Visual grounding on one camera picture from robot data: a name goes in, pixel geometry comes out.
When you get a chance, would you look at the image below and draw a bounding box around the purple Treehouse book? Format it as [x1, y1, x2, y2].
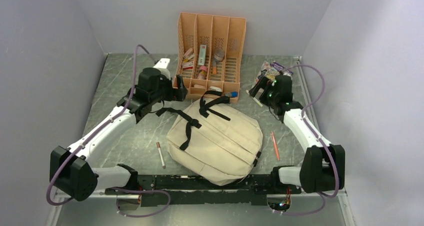
[264, 62, 293, 80]

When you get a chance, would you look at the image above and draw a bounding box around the beige canvas backpack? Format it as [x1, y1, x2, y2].
[156, 90, 263, 186]

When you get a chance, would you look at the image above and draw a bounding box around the Little Women floral book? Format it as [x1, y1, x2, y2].
[255, 61, 270, 83]

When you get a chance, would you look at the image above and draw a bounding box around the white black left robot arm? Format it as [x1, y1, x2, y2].
[46, 68, 188, 203]

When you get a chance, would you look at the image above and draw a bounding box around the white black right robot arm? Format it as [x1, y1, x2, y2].
[249, 75, 346, 193]

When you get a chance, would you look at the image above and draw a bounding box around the red white small box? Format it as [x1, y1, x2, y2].
[182, 48, 195, 70]

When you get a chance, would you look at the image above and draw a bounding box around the pink tape roll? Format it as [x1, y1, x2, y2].
[196, 66, 208, 80]

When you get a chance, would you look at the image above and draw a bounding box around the teal white box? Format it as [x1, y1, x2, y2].
[197, 44, 207, 66]

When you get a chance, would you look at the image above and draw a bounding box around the orange pencil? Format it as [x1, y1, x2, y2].
[270, 131, 280, 161]

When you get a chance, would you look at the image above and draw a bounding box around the grey glue stick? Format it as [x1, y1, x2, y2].
[211, 49, 226, 75]

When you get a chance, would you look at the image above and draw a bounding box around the orange plastic desk organizer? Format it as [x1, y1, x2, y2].
[176, 13, 247, 100]

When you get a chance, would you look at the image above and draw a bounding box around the white brown marker pen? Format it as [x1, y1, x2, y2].
[156, 142, 166, 169]

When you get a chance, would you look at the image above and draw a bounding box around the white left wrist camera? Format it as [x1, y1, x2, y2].
[153, 58, 171, 80]

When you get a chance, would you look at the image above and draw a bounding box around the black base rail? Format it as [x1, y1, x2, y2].
[105, 174, 302, 207]

